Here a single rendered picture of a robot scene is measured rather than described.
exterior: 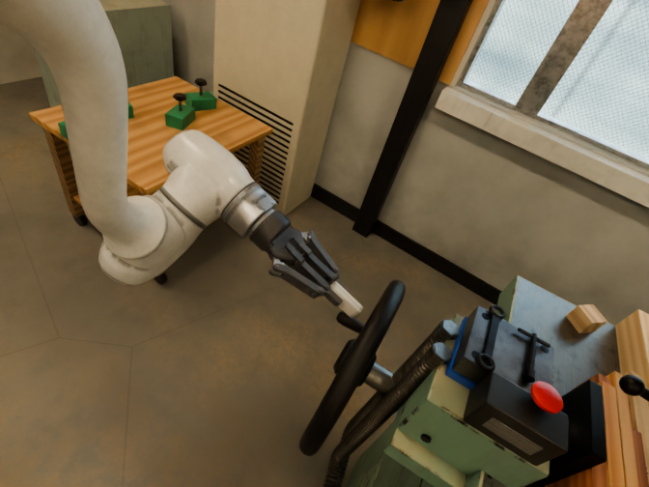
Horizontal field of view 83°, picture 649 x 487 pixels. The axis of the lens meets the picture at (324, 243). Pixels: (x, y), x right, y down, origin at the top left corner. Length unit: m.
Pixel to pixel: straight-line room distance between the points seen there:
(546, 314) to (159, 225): 0.64
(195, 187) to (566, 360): 0.64
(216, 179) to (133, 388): 0.96
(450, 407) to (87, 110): 0.47
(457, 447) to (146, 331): 1.26
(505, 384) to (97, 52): 0.48
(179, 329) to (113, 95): 1.21
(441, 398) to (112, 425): 1.15
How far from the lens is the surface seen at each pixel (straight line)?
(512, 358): 0.47
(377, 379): 0.59
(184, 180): 0.66
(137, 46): 2.28
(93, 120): 0.45
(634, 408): 0.65
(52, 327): 1.65
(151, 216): 0.63
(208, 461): 1.36
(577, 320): 0.74
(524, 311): 0.70
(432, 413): 0.45
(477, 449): 0.48
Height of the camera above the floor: 1.32
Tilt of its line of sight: 43 degrees down
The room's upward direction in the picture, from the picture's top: 18 degrees clockwise
